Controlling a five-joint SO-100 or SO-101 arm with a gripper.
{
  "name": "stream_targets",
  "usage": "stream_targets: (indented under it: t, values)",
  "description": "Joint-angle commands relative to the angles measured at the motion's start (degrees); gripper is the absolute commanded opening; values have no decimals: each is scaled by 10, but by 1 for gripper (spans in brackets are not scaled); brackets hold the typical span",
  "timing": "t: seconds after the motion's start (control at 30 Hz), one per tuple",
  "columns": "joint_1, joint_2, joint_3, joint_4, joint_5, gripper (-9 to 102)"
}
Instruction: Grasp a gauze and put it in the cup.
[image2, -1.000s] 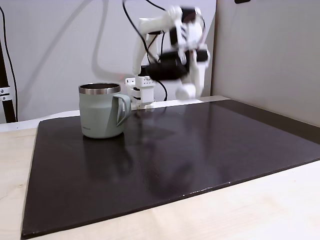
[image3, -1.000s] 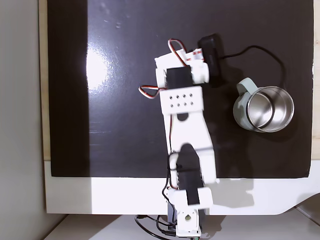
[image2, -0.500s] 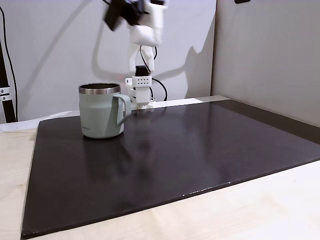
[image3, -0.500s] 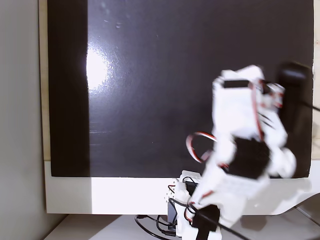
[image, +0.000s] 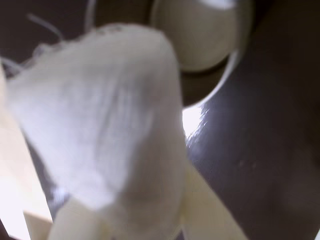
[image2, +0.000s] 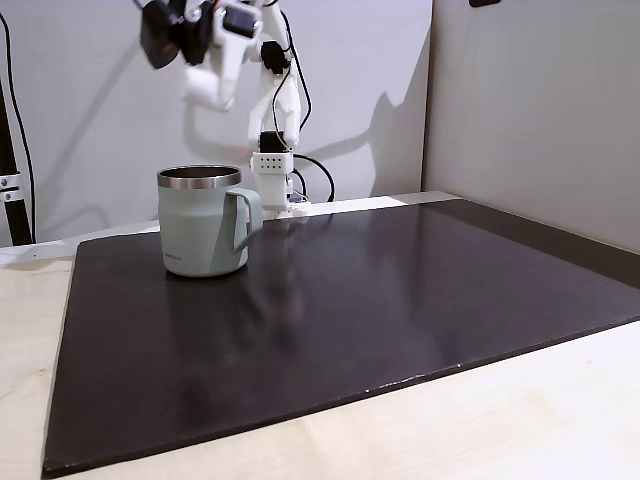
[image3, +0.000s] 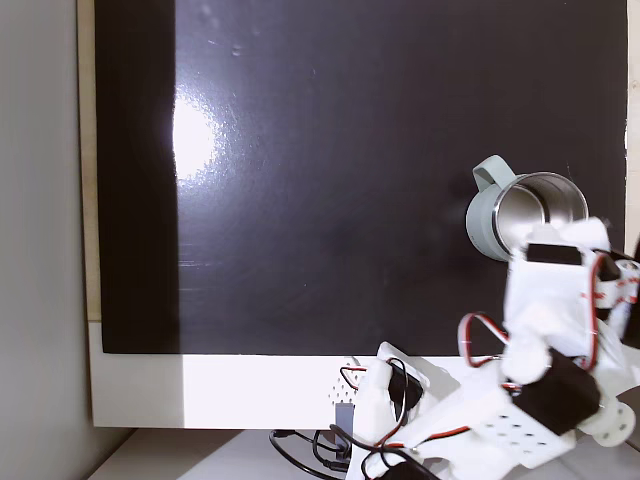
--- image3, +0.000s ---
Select sage green steel mug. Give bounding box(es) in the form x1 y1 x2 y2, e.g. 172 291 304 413
465 154 590 264

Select black table mat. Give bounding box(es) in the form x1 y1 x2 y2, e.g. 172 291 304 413
93 0 630 357

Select grey connector block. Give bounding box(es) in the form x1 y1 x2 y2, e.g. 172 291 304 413
334 403 356 431

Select red and white servo cable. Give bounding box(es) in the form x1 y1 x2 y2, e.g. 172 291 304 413
458 311 512 370

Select black cable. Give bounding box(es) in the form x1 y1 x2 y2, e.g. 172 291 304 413
268 427 352 474

